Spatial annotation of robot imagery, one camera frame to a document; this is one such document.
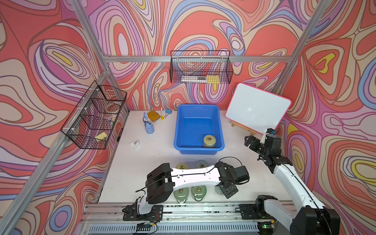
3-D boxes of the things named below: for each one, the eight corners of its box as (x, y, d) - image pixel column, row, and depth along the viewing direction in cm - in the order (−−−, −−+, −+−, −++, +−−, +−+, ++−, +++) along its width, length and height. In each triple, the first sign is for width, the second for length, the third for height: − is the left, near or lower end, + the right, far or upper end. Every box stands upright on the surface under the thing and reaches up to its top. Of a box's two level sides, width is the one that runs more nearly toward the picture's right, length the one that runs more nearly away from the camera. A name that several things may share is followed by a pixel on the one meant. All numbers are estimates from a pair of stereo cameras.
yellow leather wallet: (153, 122, 115) (152, 119, 113) (146, 115, 119) (145, 113, 117) (160, 117, 118) (160, 115, 116) (153, 111, 122) (153, 108, 121)
